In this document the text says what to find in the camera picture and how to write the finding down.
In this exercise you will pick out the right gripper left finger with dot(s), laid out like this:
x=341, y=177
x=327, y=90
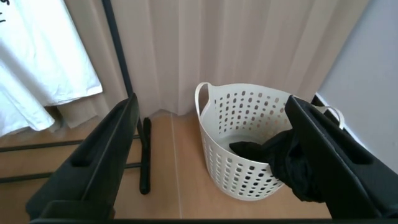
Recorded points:
x=77, y=186

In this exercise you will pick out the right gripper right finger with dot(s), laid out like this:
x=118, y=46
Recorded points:
x=357, y=193

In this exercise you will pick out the black garment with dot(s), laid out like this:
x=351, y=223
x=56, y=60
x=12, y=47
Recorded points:
x=280, y=158

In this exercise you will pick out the white printed t-shirt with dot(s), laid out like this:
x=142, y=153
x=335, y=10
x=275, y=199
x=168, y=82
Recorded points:
x=37, y=62

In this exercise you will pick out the white laundry basket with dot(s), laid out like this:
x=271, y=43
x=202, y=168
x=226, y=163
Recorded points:
x=236, y=180

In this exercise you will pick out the black clothes rack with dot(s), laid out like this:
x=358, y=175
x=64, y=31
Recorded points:
x=116, y=46

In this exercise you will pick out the beige curtain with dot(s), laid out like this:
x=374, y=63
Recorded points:
x=217, y=46

